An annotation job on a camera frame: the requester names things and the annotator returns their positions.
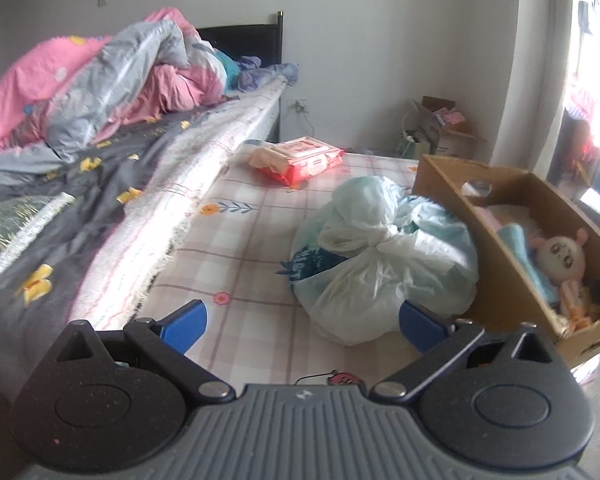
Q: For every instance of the pink plush doll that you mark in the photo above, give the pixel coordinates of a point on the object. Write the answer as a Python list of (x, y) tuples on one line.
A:
[(560, 257)]

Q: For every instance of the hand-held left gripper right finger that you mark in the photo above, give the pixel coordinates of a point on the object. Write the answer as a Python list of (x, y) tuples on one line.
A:
[(422, 325)]

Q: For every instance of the black bed headboard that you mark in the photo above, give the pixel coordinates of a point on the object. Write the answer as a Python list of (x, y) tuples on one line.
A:
[(250, 40)]

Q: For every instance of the open cardboard carton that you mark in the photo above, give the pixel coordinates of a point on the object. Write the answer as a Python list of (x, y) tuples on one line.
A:
[(450, 140)]

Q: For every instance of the grey yellow-patterned bedsheet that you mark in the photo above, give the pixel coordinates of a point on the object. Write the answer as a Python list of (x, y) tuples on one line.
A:
[(55, 220)]

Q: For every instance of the brown cardboard box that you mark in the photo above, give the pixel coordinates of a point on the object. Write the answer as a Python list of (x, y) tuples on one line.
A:
[(480, 240)]

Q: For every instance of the checkered floral mat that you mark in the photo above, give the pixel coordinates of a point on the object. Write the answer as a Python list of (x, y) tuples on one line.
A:
[(250, 260)]

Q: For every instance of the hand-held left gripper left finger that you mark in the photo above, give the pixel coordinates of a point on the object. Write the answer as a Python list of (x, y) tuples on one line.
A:
[(185, 325)]

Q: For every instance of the red wet wipes pack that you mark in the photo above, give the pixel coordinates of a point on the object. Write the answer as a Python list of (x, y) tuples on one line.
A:
[(300, 160)]

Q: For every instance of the white plastic bag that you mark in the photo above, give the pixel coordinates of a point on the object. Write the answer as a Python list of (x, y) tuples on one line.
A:
[(380, 260)]

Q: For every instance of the white wall socket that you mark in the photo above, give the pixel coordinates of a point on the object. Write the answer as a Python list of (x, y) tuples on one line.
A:
[(301, 106)]

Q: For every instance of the blue grey garment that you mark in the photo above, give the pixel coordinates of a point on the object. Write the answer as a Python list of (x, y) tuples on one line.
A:
[(265, 72)]

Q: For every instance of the white pink-lined mattress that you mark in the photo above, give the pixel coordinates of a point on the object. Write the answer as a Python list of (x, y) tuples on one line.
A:
[(190, 180)]

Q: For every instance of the pink and grey quilt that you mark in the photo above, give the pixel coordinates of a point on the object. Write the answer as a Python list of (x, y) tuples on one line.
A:
[(30, 90)]

